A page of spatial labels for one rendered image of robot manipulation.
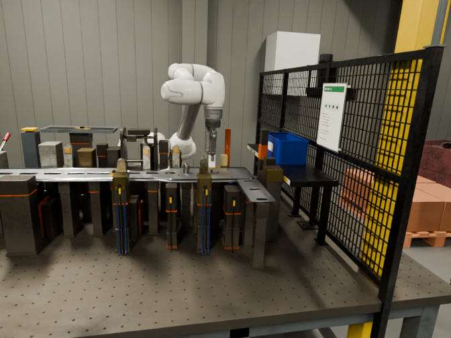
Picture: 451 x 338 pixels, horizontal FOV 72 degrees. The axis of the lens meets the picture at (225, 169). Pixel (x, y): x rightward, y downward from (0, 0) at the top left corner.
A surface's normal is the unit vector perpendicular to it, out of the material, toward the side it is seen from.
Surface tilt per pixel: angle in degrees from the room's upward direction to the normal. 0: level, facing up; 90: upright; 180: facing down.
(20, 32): 90
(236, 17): 90
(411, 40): 90
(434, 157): 90
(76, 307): 0
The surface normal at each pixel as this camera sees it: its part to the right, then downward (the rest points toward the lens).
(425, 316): 0.19, 0.26
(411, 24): -0.99, 0.00
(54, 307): 0.04, -0.97
